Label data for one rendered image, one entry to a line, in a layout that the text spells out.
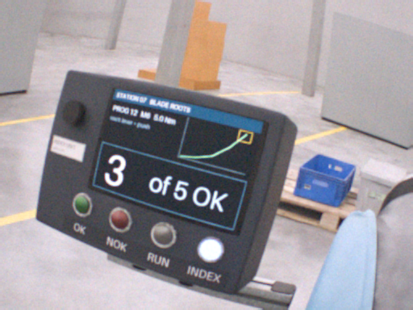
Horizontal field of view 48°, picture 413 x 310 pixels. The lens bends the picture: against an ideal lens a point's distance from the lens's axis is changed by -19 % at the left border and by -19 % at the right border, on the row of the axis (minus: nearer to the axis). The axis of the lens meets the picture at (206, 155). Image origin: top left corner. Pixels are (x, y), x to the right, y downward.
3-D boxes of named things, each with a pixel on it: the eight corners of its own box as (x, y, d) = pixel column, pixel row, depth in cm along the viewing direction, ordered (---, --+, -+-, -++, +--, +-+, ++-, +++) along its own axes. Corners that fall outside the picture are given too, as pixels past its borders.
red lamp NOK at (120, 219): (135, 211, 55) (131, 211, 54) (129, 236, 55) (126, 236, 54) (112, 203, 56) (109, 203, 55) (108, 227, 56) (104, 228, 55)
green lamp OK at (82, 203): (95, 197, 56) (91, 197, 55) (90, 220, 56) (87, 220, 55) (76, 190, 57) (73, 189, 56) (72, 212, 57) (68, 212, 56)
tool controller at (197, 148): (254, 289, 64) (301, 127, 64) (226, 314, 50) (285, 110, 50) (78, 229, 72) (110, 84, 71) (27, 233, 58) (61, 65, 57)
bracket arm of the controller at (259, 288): (290, 304, 60) (298, 285, 59) (285, 314, 57) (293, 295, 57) (116, 253, 67) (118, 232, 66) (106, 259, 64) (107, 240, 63)
